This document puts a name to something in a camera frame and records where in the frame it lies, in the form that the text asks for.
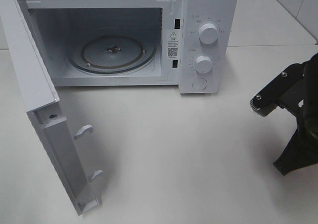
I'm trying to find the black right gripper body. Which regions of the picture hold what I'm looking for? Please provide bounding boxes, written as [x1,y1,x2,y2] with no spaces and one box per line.
[296,84,318,145]

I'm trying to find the round white door-release button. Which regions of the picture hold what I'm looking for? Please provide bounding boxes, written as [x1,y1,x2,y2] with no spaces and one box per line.
[192,78,207,91]

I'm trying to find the white microwave oven body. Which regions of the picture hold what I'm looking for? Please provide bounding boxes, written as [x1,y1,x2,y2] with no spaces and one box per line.
[26,0,237,94]

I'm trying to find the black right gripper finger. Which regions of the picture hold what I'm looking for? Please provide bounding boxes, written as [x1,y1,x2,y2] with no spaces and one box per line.
[273,130,318,175]

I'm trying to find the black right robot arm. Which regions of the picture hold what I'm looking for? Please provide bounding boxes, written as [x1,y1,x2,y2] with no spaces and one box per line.
[273,55,318,175]

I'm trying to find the upper white power knob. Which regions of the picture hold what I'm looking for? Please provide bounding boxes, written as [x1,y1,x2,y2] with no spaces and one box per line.
[198,22,219,45]

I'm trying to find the white microwave door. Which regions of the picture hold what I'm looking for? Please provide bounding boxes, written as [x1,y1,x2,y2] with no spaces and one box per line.
[0,0,103,215]

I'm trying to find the white timer knob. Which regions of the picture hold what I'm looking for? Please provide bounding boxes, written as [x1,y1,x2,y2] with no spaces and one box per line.
[194,55,214,74]

